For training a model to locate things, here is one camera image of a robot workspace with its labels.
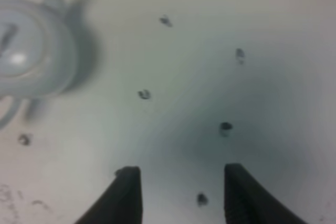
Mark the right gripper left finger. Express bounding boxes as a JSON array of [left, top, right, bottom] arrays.
[[76, 166, 143, 224]]

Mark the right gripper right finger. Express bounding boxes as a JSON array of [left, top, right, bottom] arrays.
[[224, 164, 304, 224]]

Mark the light blue porcelain teapot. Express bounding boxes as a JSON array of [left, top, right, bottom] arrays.
[[1, 0, 78, 128]]

